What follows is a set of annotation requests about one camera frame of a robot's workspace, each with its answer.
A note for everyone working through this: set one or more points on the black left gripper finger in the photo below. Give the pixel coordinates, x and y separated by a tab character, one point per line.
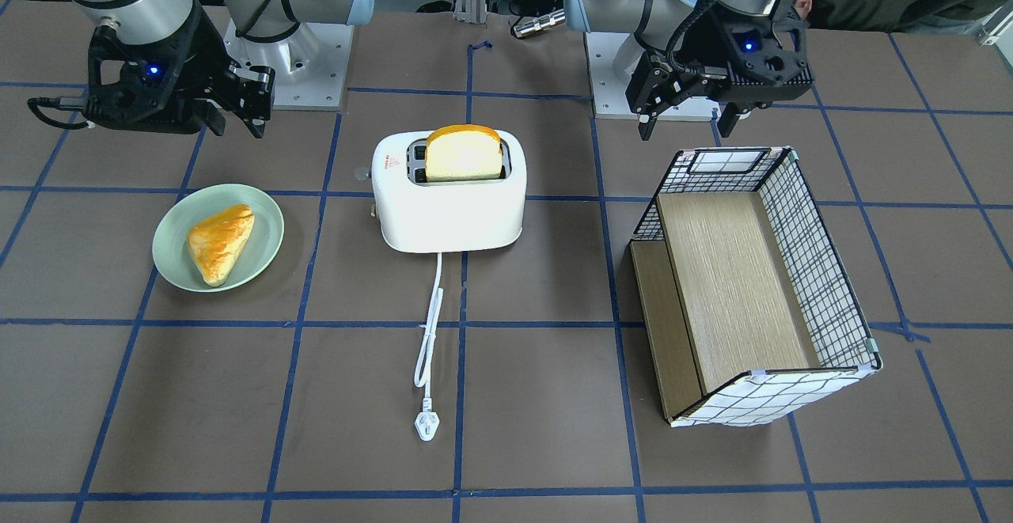
729	118
646	125

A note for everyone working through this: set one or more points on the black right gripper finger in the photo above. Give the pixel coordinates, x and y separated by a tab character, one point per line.
212	117
257	121

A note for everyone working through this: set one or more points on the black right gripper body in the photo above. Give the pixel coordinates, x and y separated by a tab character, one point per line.
202	62

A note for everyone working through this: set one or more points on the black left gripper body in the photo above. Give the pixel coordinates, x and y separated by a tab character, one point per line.
707	47

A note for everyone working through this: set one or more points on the white toaster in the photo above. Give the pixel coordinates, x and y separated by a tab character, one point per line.
418	216

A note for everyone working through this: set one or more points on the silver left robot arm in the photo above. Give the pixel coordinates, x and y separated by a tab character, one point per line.
656	25

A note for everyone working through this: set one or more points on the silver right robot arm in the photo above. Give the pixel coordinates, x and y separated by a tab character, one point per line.
147	21

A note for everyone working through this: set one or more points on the triangular golden pastry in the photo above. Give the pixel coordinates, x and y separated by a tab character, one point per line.
216	243

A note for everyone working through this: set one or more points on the light green plate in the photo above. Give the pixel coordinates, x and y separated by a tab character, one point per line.
170	244

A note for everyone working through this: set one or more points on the silver metal cylinder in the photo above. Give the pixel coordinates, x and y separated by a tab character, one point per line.
528	26

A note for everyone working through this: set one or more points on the yellow bread slice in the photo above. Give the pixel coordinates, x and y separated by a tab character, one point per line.
463	152

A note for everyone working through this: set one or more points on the checkered basket with wooden shelf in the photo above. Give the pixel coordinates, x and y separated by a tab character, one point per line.
750	313

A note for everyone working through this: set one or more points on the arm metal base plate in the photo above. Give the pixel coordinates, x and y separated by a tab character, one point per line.
612	57
316	72

